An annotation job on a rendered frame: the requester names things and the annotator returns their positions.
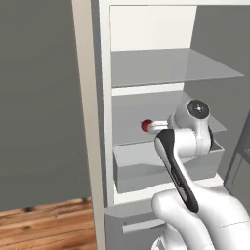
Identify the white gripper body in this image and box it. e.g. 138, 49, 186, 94
146, 119, 170, 134

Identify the red onion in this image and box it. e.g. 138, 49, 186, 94
140, 118, 154, 133

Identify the grey glass fridge shelf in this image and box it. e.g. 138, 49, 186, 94
111, 90, 229, 146
110, 48, 245, 89

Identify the grey fridge crisper bin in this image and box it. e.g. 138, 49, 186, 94
112, 139, 226, 195

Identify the white fridge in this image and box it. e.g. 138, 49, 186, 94
90, 0, 250, 250

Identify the grey fridge door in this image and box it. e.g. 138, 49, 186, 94
224, 109, 250, 198

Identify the beige cabinet side panel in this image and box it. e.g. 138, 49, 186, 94
70, 0, 107, 250

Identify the grey freezer drawer front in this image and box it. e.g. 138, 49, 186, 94
104, 197, 171, 250

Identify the grey freezer drawer handle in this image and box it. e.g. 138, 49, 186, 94
121, 218, 166, 235

